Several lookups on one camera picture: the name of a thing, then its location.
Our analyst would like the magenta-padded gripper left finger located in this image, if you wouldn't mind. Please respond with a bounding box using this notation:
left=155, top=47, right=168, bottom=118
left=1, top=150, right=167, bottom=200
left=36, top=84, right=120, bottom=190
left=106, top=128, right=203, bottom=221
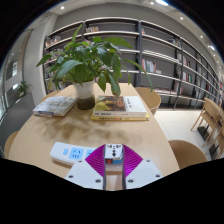
left=64, top=144, right=108, bottom=192

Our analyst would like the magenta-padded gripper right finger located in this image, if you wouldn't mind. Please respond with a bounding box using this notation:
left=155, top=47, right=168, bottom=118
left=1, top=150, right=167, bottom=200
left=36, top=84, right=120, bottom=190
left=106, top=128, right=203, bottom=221
left=121, top=144, right=164, bottom=191

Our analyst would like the small white charger block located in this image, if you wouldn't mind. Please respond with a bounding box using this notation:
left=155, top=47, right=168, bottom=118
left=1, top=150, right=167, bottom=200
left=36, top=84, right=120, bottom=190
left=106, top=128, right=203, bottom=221
left=104, top=143, right=124, bottom=166

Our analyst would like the white power strip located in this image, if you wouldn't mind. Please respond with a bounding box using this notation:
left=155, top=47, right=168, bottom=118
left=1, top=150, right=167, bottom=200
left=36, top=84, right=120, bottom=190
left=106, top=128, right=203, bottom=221
left=49, top=141, right=98, bottom=167

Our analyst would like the round-backed wooden chair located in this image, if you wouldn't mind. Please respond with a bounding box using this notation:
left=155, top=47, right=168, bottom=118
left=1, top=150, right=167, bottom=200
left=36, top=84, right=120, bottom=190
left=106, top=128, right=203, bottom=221
left=134, top=86, right=162, bottom=117
left=168, top=139, right=209, bottom=171
left=3, top=130, right=19, bottom=160

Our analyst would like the yellow book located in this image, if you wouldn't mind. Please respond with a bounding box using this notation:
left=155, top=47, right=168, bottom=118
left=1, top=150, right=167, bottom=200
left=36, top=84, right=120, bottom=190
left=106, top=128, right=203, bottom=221
left=90, top=111, right=150, bottom=122

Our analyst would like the white and brown book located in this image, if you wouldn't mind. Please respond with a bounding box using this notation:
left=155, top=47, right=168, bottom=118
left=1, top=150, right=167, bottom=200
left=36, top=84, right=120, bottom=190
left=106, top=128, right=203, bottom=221
left=92, top=95, right=148, bottom=118

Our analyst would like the grey-white magazine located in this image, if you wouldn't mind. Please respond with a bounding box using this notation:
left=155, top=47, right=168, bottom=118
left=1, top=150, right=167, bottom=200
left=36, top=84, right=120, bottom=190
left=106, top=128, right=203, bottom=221
left=32, top=95, right=78, bottom=118

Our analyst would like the slatted wooden chair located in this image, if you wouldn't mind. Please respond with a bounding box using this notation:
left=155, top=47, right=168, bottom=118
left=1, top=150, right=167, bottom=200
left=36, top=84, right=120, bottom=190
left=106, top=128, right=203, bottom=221
left=190, top=97, right=224, bottom=133
left=207, top=114, right=224, bottom=161

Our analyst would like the small distant green plant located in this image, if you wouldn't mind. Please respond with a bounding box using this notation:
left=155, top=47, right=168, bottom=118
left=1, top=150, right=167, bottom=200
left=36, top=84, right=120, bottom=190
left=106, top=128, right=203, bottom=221
left=16, top=80, right=32, bottom=98

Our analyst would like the green plant in white pot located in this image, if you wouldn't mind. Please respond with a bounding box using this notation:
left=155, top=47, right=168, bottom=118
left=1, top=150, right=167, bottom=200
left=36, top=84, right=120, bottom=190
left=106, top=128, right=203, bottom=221
left=35, top=23, right=154, bottom=111

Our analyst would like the grey shelf unit with books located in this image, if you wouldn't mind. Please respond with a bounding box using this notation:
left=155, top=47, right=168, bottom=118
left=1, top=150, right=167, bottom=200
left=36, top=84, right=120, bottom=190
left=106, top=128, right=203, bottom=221
left=42, top=16, right=224, bottom=111

